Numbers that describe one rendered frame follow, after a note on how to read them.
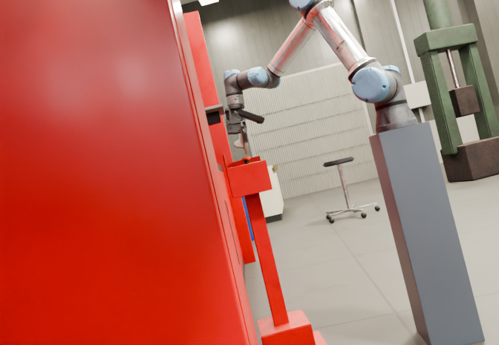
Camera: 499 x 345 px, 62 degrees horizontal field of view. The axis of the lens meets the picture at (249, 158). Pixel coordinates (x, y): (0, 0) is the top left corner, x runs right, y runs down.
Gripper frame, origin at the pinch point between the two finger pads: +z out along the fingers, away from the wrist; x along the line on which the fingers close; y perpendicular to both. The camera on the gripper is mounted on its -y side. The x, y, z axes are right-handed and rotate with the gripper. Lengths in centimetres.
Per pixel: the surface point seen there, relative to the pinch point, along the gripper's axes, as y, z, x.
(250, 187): 1.9, 15.2, 15.0
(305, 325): -12, 71, 15
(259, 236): 0.7, 35.5, 8.0
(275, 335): 1, 73, 15
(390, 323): -49, 80, 4
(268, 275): -1, 52, 8
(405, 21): -509, -334, -838
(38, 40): 30, -6, 133
